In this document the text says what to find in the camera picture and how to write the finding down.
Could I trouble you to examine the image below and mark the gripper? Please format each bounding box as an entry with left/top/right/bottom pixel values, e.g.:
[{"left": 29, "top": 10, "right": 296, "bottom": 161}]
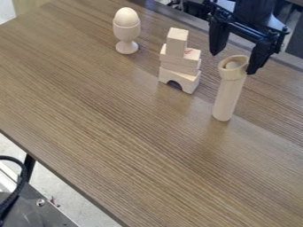
[{"left": 206, "top": 1, "right": 292, "bottom": 75}]

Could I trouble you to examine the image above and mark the flat wooden block red mark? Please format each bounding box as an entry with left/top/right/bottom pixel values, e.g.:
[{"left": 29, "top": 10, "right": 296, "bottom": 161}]
[{"left": 159, "top": 43, "right": 203, "bottom": 68}]

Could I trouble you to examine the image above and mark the wooden cylinder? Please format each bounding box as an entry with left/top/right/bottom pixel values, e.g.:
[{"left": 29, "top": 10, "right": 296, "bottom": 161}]
[{"left": 210, "top": 72, "right": 249, "bottom": 122}]

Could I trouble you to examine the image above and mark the plain flat wooden block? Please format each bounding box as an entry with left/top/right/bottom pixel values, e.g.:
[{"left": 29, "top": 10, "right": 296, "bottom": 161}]
[{"left": 159, "top": 59, "right": 203, "bottom": 77}]

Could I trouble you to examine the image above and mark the wooden cube block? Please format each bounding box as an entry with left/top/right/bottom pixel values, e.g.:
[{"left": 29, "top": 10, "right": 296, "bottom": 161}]
[{"left": 164, "top": 27, "right": 191, "bottom": 58}]

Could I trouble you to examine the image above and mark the wooden arch block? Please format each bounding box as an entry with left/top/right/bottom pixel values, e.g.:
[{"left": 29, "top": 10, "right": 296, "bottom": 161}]
[{"left": 157, "top": 67, "right": 203, "bottom": 95}]

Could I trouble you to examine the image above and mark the wooden egg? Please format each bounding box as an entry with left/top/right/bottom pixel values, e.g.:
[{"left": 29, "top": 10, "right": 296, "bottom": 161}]
[{"left": 112, "top": 6, "right": 141, "bottom": 28}]

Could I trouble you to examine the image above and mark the black table leg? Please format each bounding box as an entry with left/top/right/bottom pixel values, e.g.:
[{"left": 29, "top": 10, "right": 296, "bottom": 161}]
[{"left": 21, "top": 153, "right": 38, "bottom": 184}]

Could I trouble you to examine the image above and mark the wooden ring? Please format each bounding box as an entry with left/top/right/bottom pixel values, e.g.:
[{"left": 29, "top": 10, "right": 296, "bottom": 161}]
[{"left": 216, "top": 54, "right": 252, "bottom": 81}]

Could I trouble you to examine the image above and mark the black cable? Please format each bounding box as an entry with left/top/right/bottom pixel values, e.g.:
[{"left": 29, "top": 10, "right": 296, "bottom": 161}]
[{"left": 0, "top": 155, "right": 30, "bottom": 221}]

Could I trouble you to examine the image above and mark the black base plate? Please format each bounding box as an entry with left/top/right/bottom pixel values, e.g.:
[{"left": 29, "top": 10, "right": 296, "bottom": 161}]
[{"left": 0, "top": 182, "right": 81, "bottom": 227}]

